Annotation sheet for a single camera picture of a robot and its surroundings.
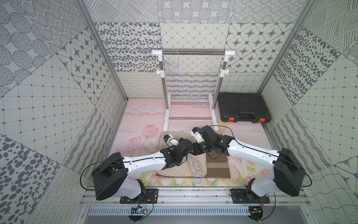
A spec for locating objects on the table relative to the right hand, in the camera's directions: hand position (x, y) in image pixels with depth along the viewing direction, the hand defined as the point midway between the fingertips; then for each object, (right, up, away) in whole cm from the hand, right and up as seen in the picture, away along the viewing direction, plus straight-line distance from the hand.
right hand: (191, 151), depth 80 cm
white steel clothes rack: (+20, +34, +34) cm, 52 cm away
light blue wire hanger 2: (-16, +57, +16) cm, 62 cm away
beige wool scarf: (-2, -11, +1) cm, 11 cm away
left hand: (-2, +9, +3) cm, 9 cm away
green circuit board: (-26, -27, -10) cm, 39 cm away
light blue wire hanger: (+3, -9, -4) cm, 10 cm away
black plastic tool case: (+42, +27, +26) cm, 56 cm away
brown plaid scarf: (+17, -11, +4) cm, 20 cm away
